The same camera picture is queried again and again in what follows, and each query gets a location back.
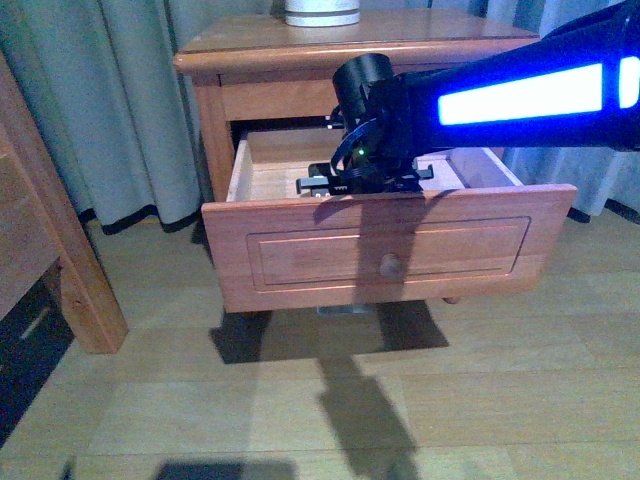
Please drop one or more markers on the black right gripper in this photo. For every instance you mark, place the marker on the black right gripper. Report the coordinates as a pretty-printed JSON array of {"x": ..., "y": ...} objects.
[{"x": 356, "y": 174}]

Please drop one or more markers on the wooden drawer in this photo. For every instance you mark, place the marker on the wooden drawer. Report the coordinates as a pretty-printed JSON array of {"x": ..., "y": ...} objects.
[{"x": 473, "y": 229}]

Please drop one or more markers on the black robot arm blue light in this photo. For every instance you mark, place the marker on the black robot arm blue light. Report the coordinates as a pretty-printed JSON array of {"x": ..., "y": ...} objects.
[{"x": 576, "y": 87}]

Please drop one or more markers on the wooden nightstand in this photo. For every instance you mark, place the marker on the wooden nightstand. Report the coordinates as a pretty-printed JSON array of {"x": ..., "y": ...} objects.
[{"x": 257, "y": 74}]

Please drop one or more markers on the white cylindrical air purifier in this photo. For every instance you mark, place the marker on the white cylindrical air purifier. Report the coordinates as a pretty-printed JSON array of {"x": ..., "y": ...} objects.
[{"x": 322, "y": 13}]

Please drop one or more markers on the grey curtain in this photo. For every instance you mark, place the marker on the grey curtain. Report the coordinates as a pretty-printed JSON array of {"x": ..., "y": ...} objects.
[{"x": 121, "y": 127}]

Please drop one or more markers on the wooden bed frame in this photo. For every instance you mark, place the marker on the wooden bed frame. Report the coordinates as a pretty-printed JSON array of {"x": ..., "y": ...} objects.
[{"x": 77, "y": 281}]

